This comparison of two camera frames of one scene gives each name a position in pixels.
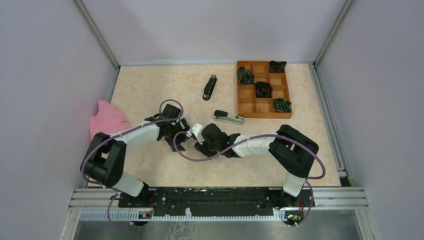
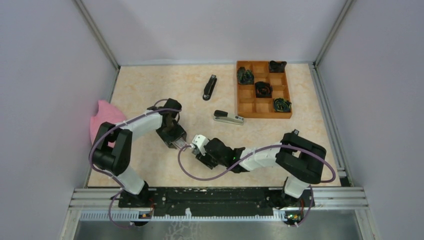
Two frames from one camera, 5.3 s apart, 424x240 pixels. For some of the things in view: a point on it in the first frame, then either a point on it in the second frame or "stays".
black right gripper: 202,148 → 205,159
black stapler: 209,87 stays
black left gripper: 184,123 stays
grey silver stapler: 222,116 stays
